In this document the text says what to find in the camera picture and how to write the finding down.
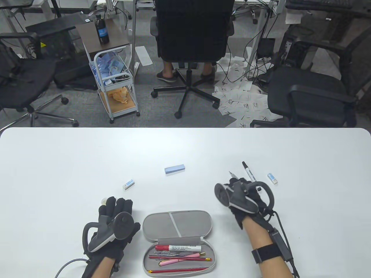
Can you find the person's left hand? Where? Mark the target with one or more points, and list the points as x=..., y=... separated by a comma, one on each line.
x=118, y=207

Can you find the person's right hand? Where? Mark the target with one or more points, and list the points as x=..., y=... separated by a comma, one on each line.
x=240, y=215

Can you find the clear slim ballpoint pen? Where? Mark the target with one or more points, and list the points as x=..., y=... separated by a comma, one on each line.
x=232, y=174

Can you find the white printed zippered pencil case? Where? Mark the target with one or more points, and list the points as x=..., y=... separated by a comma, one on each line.
x=185, y=224

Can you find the grey mechanical pencil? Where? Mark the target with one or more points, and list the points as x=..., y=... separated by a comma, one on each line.
x=165, y=253

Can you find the red pencil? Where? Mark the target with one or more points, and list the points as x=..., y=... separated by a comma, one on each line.
x=179, y=270
x=188, y=258

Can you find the pale blue rectangular block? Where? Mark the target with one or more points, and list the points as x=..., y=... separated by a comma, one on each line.
x=174, y=169

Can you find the red capped white marker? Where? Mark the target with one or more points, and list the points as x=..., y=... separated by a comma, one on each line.
x=179, y=248

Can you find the pink pen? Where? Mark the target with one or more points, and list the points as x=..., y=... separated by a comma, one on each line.
x=171, y=261

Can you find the person's left forearm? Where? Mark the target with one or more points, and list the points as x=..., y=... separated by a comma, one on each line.
x=100, y=269

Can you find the person's right forearm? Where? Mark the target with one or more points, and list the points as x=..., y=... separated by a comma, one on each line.
x=269, y=269

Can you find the clear correction tape dispenser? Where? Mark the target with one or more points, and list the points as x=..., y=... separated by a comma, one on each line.
x=103, y=200

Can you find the grey black hand controller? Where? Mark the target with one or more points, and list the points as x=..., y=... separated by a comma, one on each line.
x=240, y=197
x=124, y=226

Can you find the small white eraser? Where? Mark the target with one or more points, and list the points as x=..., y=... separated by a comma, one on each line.
x=272, y=178
x=128, y=184

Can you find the black capped white marker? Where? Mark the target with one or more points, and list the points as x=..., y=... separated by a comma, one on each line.
x=248, y=172

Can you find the white rolling cart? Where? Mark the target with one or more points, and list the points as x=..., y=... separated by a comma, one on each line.
x=118, y=107

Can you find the orange cloth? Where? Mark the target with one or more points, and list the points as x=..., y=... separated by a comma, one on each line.
x=118, y=94

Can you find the pile of white papers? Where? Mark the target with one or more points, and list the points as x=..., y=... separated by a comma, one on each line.
x=243, y=101

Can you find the heap of blue packets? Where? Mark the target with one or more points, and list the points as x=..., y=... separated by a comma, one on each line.
x=108, y=65

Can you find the black mesh office chair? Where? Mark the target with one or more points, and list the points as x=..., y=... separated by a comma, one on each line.
x=307, y=87

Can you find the white paper strip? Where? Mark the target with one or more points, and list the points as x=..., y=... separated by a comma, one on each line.
x=143, y=55

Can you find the black chrome-base office chair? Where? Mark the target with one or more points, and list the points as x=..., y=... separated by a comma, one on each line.
x=26, y=78

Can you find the black box on floor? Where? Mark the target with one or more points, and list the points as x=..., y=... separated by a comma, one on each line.
x=266, y=46

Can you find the brown side table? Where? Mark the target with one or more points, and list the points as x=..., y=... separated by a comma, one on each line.
x=89, y=37

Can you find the dark bottle blue label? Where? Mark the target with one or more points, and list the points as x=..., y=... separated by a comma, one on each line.
x=101, y=30

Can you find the white desk leg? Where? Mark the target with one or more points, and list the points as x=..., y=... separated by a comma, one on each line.
x=134, y=29

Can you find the black high-back office chair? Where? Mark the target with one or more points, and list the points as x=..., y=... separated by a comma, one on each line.
x=191, y=29

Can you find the black desk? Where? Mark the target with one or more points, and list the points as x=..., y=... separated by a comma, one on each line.
x=52, y=24

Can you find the black stand pole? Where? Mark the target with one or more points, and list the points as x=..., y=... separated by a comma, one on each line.
x=55, y=7

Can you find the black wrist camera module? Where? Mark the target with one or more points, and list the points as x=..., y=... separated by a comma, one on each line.
x=268, y=253

